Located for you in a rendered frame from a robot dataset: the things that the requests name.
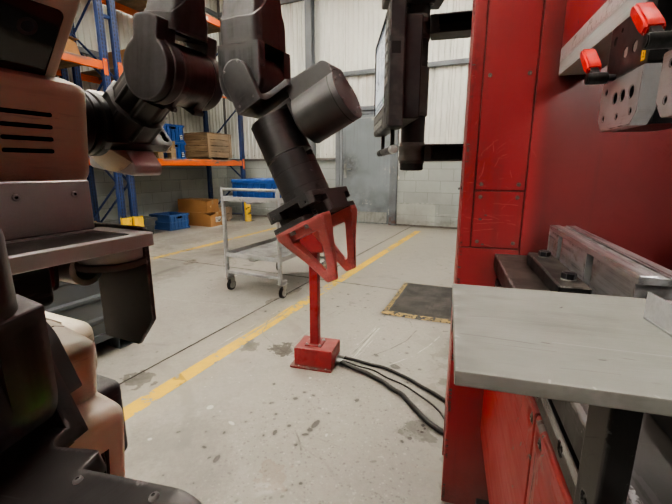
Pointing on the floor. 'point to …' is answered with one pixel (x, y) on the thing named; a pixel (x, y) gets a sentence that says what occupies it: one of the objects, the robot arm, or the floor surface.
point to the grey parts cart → (262, 251)
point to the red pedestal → (320, 351)
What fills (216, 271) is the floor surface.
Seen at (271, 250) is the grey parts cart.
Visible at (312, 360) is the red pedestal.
